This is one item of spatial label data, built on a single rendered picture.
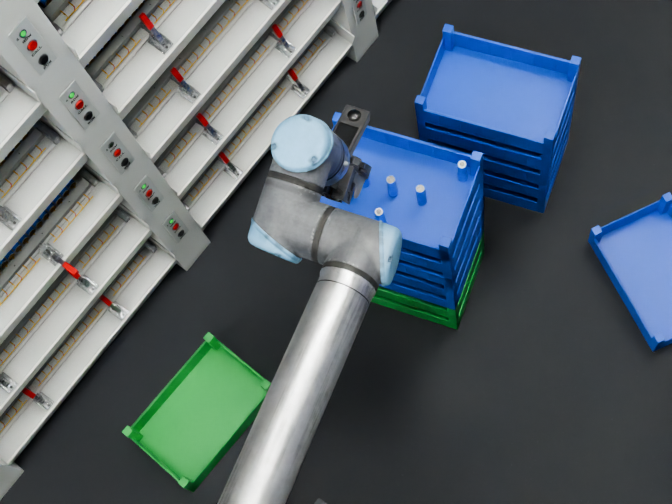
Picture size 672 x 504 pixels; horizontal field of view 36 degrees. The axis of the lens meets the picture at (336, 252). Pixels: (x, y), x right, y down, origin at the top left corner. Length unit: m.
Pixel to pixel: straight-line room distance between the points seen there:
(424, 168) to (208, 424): 0.83
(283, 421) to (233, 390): 1.02
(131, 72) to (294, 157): 0.54
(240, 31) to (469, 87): 0.51
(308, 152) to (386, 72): 1.16
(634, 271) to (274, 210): 1.14
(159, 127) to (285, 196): 0.65
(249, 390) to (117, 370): 0.33
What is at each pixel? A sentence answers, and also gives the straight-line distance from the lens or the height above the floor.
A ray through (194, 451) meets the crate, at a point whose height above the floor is 0.00.
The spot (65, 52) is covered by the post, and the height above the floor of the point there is 0.92.
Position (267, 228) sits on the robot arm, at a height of 0.91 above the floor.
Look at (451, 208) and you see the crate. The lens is 1.99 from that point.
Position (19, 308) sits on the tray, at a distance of 2.12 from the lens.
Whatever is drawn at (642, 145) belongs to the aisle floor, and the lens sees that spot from 2.60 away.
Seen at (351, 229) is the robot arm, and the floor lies 0.91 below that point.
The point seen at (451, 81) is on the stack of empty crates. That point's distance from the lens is 2.29.
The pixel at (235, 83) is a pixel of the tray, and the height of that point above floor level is 0.31.
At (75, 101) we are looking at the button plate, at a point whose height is 0.82.
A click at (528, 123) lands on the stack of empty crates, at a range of 2.24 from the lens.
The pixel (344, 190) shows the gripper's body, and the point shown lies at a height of 0.72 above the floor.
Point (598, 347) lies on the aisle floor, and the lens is 2.41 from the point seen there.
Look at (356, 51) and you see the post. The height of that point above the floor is 0.05.
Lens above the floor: 2.32
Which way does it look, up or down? 69 degrees down
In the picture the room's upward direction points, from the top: 22 degrees counter-clockwise
